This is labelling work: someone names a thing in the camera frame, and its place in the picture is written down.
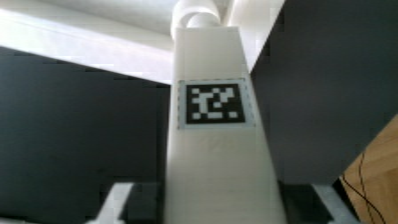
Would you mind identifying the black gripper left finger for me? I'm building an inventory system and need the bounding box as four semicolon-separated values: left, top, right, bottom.
87;182;135;224

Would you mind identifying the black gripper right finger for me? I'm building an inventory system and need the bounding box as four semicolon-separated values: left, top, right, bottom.
312;184;360;224

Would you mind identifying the white desk leg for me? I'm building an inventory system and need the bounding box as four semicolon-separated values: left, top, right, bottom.
163;27;288;224

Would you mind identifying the white desk top tray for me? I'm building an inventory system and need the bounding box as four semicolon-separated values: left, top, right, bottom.
0;0;286;84

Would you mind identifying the wooden board with cable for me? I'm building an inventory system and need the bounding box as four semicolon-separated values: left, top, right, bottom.
339;115;398;224

